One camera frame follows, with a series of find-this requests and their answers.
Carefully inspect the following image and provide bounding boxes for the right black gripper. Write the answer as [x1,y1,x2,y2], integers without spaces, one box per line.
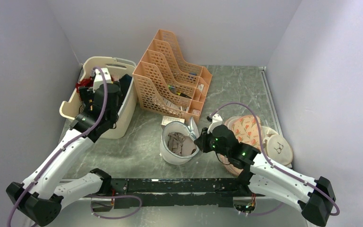
[194,126,230,158]

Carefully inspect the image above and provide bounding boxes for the white mesh laundry bag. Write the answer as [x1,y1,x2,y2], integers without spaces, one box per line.
[159,117,200,165]

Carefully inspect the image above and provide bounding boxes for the floral laundry bag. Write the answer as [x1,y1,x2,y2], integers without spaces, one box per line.
[218,115,260,176]

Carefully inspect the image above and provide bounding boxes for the taupe bra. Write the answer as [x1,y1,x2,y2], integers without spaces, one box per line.
[167,132,197,157]

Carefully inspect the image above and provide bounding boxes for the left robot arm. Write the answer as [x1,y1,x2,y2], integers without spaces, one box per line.
[6,81,122,227]

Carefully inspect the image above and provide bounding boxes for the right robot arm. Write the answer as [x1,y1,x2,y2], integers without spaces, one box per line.
[194,125,336,227]

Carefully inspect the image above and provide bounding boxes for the cream laundry basket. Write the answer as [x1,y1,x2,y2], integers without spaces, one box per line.
[59,56,138,139]

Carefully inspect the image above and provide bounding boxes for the red lace garment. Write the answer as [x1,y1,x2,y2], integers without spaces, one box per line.
[75,78,94,93]

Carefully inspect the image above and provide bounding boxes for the dark garment in basket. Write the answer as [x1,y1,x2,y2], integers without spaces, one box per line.
[119,74,132,104]

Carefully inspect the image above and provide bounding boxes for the small white box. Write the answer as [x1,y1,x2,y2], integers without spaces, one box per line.
[161,116,185,127]

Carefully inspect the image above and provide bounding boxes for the orange file organizer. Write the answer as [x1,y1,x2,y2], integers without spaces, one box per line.
[133,29,212,123]

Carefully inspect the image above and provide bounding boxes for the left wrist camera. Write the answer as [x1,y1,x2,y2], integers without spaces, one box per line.
[91,68,112,91]

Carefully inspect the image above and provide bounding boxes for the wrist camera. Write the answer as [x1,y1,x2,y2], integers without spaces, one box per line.
[207,114,223,133]
[91,68,112,91]

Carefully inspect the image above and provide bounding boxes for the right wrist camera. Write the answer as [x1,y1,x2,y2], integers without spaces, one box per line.
[207,114,223,133]

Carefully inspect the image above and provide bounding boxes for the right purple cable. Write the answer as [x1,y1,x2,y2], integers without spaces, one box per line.
[209,102,340,217]

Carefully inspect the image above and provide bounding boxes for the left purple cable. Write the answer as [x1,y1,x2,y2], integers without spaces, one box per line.
[6,66,109,227]

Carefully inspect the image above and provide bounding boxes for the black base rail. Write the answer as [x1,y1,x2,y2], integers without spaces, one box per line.
[111,178,251,209]

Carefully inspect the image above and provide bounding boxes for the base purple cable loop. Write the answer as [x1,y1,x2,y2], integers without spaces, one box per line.
[89,194,143,220]

